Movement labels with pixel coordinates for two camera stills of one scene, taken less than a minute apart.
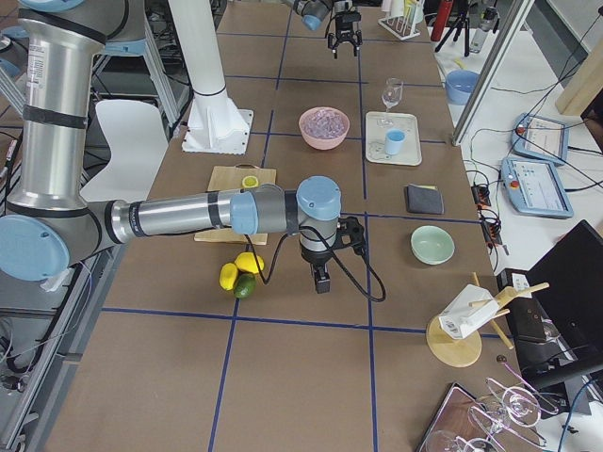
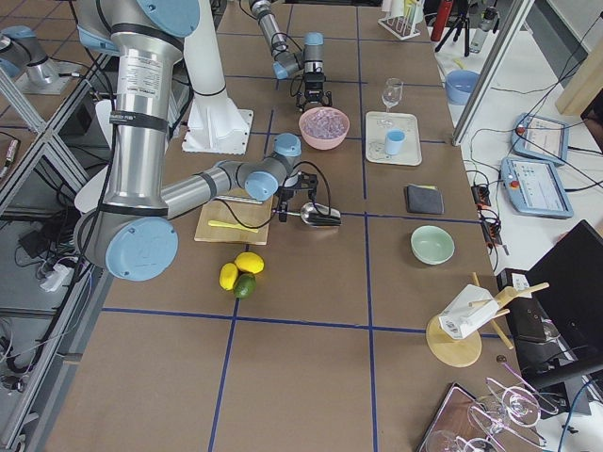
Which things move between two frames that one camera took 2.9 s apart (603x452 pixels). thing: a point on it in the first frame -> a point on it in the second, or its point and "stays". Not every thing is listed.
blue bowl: [459, 85] stays
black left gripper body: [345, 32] -> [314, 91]
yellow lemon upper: [246, 261] stays
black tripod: [462, 21] stays
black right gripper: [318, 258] -> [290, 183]
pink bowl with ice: [324, 127] stays
